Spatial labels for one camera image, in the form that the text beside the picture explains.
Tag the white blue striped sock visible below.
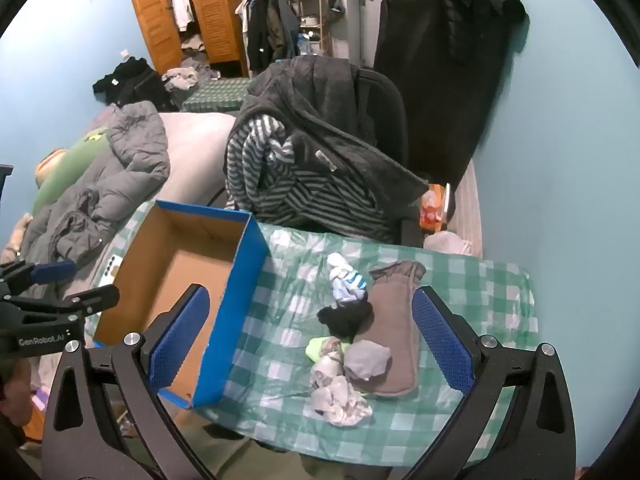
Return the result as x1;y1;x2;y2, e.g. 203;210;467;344
327;252;370;306

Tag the pale plastic bag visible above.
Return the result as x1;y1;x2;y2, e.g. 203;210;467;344
424;231;473;256

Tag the white door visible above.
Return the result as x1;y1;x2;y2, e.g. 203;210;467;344
345;0;382;68

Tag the black clothes pile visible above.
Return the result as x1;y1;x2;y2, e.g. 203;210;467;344
92;57;178;111

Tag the green checked covered table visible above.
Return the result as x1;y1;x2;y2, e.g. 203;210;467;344
180;77;251;113

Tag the beige patterned sock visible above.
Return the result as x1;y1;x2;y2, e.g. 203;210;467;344
309;340;375;427

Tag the grey clothes pile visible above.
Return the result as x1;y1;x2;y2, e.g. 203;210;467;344
162;57;221;93

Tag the black hanging coat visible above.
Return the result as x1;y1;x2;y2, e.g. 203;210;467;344
372;0;526;188

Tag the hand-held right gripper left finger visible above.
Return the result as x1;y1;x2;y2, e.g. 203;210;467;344
42;284;221;480

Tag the grey striped garment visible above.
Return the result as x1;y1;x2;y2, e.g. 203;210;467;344
224;114;401;243

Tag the black sock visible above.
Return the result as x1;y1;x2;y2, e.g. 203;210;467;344
316;300;375;341

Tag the brown fleece sock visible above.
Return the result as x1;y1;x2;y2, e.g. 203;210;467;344
369;260;427;398

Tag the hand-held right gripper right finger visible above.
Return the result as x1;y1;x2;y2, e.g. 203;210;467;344
400;285;576;480

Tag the white phone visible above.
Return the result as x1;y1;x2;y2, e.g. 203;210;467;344
100;255;123;288

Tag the rack of dark clothes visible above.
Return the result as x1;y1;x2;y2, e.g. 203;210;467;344
235;0;301;76

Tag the dark grey fleece robe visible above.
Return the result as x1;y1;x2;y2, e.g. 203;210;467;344
227;55;431;226

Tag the blue cardboard box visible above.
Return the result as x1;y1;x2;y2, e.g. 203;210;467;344
92;200;271;409

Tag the grey puffer jacket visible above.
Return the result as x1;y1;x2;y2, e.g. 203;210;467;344
20;101;171;301

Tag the yellow-green sock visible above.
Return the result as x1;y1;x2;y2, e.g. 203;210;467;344
306;337;351;363

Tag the green checked tablecloth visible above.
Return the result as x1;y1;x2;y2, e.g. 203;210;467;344
85;200;543;468

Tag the black office chair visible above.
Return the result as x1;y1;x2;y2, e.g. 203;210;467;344
220;67;431;248

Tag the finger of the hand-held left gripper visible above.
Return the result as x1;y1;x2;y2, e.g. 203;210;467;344
0;285;121;328
0;259;78;297

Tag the bed with grey sheet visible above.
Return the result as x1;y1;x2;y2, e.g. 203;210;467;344
0;110;241;391

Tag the grey sock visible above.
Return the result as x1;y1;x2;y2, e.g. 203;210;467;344
344;340;392;382

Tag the orange packet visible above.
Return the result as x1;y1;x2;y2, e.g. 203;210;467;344
419;185;446;228

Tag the green plush pillow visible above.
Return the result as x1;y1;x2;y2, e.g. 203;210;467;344
32;127;113;216

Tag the pale ribbed panel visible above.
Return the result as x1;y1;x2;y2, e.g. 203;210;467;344
450;160;483;258

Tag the wooden wardrobe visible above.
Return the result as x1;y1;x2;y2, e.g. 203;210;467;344
125;0;251;78

